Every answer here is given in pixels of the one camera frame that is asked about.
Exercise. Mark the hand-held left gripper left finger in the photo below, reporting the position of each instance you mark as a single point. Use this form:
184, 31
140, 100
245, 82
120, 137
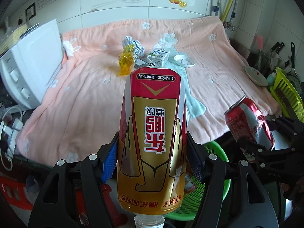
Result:
110, 161

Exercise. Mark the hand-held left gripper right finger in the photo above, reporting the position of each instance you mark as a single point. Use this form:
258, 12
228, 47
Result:
196, 161

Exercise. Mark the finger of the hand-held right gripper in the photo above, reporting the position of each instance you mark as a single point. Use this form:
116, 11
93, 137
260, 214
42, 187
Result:
287, 125
273, 155

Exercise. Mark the green plastic waste basket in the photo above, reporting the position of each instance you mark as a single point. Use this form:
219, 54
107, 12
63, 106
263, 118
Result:
213, 194

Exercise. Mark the red cola can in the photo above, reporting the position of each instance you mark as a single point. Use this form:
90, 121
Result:
244, 121

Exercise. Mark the red and gold drink bottle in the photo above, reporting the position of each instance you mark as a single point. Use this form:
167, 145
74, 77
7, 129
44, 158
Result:
152, 135

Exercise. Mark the yellow candy wrapper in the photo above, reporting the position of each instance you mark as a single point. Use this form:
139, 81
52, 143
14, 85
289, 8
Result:
124, 63

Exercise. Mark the white plastic lid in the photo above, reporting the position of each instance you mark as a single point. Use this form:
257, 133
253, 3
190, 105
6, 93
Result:
184, 61

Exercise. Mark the black cardboard box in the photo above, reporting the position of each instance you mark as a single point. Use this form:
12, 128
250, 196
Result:
141, 63

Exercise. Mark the white milk carton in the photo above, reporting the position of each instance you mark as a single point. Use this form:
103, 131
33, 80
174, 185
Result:
156, 57

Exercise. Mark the foil ball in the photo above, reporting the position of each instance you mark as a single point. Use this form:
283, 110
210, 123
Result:
137, 47

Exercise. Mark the kitchen cleaver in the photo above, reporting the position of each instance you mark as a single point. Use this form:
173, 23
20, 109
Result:
287, 104

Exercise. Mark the green plastic dish rack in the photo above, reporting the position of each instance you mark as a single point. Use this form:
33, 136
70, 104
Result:
279, 85

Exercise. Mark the red plastic stool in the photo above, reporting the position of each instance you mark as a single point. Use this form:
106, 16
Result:
116, 206

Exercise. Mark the white ceramic bowl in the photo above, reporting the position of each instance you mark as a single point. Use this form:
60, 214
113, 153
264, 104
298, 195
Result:
256, 76

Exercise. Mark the black frying pan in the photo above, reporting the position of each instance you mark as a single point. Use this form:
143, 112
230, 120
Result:
292, 54

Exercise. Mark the pink flower print blanket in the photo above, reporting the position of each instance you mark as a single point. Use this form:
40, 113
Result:
83, 95

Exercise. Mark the pink bottle brush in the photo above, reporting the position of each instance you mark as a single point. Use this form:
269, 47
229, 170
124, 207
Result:
258, 42

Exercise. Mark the red plastic crate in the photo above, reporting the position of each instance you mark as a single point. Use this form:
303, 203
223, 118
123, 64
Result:
14, 194

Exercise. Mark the grey metal pipe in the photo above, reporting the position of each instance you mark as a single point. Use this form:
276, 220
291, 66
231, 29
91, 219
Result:
234, 11

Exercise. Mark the white microwave oven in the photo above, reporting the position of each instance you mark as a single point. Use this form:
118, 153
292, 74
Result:
35, 59

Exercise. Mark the yellow cloth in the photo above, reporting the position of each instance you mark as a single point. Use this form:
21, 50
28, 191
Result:
16, 34

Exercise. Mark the black wall outlet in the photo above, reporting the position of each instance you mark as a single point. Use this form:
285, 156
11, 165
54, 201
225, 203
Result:
30, 10

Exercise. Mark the white wall label sticker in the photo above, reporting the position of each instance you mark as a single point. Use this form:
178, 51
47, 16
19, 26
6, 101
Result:
44, 0

